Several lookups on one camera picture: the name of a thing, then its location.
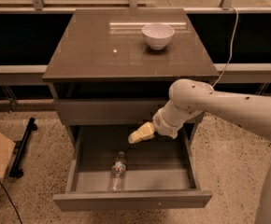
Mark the metal window rail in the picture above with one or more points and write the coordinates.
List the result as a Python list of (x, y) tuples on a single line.
[(31, 75)]

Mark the open grey middle drawer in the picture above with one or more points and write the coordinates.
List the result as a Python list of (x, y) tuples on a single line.
[(160, 173)]

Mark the clear plastic water bottle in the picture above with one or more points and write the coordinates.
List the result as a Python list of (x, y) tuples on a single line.
[(118, 171)]

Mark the grey drawer cabinet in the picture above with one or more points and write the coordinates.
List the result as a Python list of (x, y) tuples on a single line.
[(104, 56)]

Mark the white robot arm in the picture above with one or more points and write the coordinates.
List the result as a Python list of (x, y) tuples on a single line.
[(188, 98)]

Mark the white ceramic bowl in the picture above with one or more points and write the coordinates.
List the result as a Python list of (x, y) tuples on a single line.
[(158, 35)]

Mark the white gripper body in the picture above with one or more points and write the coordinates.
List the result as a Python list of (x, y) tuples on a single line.
[(162, 124)]

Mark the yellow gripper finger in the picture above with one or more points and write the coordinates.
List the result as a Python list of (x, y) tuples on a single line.
[(144, 132)]

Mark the closed grey top drawer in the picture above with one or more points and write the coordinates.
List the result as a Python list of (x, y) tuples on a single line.
[(107, 112)]

